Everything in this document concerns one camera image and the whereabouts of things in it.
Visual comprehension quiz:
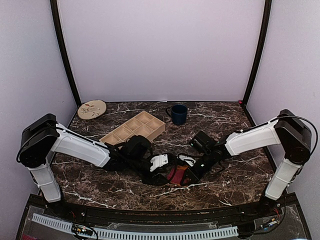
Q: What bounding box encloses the purple striped sock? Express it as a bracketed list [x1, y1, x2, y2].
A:
[167, 165, 189, 186]

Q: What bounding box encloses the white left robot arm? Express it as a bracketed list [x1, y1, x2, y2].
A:
[16, 113, 178, 204]

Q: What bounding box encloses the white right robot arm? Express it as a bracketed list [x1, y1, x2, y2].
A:
[179, 109, 319, 201]

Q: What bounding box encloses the wooden compartment tray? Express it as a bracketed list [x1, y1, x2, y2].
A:
[99, 111, 166, 145]

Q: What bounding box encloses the dark blue mug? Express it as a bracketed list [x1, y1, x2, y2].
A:
[165, 104, 188, 126]

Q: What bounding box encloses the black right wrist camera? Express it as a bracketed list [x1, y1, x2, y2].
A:
[189, 131, 217, 155]

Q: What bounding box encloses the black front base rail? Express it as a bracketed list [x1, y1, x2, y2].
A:
[22, 193, 302, 226]

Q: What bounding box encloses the white slotted cable duct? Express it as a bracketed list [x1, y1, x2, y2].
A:
[31, 213, 239, 240]

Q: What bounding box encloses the right black frame post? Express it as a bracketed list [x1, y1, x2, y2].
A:
[241, 0, 273, 108]

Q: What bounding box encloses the black frame post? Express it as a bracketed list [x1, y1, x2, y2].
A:
[49, 0, 82, 107]
[241, 0, 273, 108]

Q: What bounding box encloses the left black frame post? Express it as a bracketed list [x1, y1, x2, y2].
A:
[49, 0, 82, 107]

